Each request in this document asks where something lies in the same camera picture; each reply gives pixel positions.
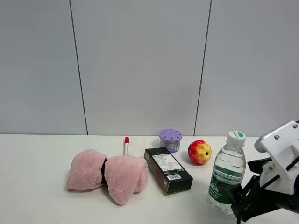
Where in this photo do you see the pink fluffy towel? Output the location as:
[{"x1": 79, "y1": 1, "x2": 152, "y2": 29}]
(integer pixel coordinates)
[{"x1": 67, "y1": 149, "x2": 148, "y2": 205}]

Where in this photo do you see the black rectangular carton box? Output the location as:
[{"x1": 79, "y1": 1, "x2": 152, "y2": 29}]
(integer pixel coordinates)
[{"x1": 144, "y1": 147, "x2": 193, "y2": 195}]

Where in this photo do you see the black hair tie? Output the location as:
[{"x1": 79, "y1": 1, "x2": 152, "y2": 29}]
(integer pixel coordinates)
[{"x1": 100, "y1": 158, "x2": 108, "y2": 185}]

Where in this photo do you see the red yellow toy ball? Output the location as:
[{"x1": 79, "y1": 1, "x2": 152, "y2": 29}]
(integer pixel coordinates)
[{"x1": 188, "y1": 140, "x2": 212, "y2": 165}]

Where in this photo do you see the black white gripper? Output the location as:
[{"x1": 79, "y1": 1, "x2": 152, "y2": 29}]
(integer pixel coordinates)
[{"x1": 230, "y1": 158, "x2": 299, "y2": 224}]

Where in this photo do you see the clear water bottle green label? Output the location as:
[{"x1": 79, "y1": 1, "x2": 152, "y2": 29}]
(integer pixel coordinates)
[{"x1": 208, "y1": 131, "x2": 246, "y2": 215}]

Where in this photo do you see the purple lidded air freshener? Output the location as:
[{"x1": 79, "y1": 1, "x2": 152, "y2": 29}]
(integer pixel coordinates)
[{"x1": 158, "y1": 129, "x2": 183, "y2": 153}]

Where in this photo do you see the red capped white marker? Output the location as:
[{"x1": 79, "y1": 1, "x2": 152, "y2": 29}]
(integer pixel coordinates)
[{"x1": 124, "y1": 137, "x2": 130, "y2": 156}]

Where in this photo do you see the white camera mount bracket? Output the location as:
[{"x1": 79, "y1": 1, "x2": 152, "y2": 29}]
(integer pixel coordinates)
[{"x1": 254, "y1": 120, "x2": 299, "y2": 175}]

